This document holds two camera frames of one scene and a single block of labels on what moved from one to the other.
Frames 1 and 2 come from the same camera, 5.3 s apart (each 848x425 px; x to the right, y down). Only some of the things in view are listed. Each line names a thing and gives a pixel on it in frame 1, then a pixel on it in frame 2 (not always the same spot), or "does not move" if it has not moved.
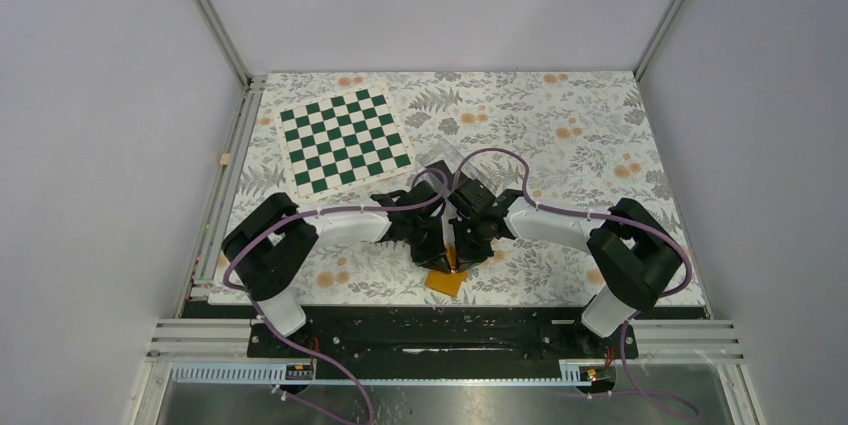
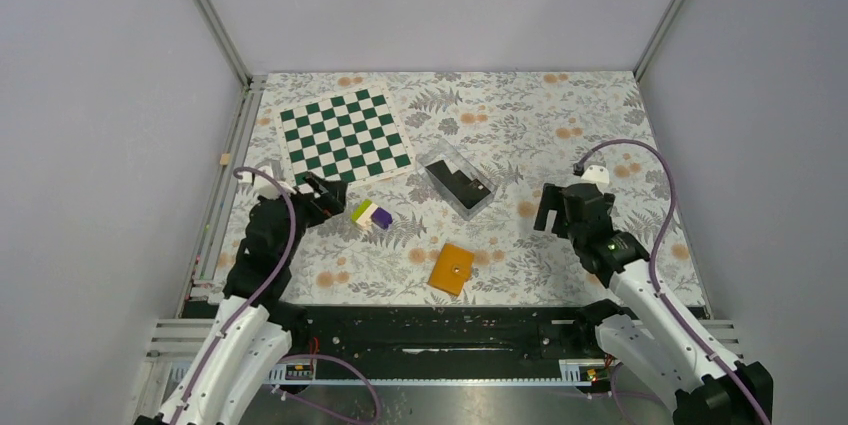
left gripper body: [428, 232] → [309, 212]
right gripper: [467, 257] → [552, 196]
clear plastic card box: [442, 162] does not move
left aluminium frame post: [210, 14] does not move
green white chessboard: [341, 141] does not move
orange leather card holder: [445, 281] does not move
